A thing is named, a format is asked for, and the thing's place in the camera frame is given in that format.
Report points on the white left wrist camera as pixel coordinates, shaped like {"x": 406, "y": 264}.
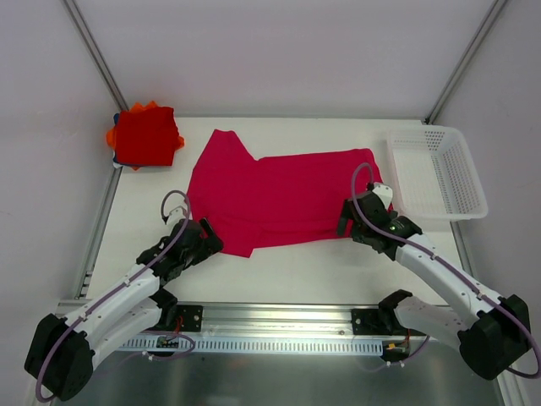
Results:
{"x": 175, "y": 214}

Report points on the aluminium corner post left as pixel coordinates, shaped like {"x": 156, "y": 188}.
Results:
{"x": 83, "y": 29}

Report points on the white perforated plastic basket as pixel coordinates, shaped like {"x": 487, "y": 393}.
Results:
{"x": 433, "y": 174}

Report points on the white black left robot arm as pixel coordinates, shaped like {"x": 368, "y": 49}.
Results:
{"x": 66, "y": 350}

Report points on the magenta t shirt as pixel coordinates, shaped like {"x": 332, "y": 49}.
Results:
{"x": 275, "y": 200}

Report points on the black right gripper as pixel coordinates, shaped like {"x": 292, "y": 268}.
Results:
{"x": 351, "y": 221}

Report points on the aluminium front rail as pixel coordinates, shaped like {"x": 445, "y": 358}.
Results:
{"x": 302, "y": 321}

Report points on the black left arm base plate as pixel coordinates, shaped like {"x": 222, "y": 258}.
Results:
{"x": 181, "y": 318}

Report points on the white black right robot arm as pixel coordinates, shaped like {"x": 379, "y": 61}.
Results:
{"x": 488, "y": 330}

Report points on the white slotted cable duct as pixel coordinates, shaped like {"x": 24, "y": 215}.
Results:
{"x": 255, "y": 345}

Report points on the aluminium corner post right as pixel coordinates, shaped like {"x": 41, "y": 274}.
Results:
{"x": 487, "y": 24}

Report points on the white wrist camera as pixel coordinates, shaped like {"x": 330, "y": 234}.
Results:
{"x": 384, "y": 192}
{"x": 175, "y": 214}

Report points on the orange folded t shirt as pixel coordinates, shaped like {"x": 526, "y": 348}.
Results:
{"x": 110, "y": 137}

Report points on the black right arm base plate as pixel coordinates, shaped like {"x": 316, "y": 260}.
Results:
{"x": 373, "y": 321}

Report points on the red folded t shirt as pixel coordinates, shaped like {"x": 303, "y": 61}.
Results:
{"x": 145, "y": 137}

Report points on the aluminium corner post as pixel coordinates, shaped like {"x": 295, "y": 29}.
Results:
{"x": 83, "y": 29}
{"x": 487, "y": 24}

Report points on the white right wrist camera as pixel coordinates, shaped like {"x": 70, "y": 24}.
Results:
{"x": 384, "y": 192}

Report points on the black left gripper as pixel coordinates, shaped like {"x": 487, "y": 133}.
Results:
{"x": 207, "y": 238}

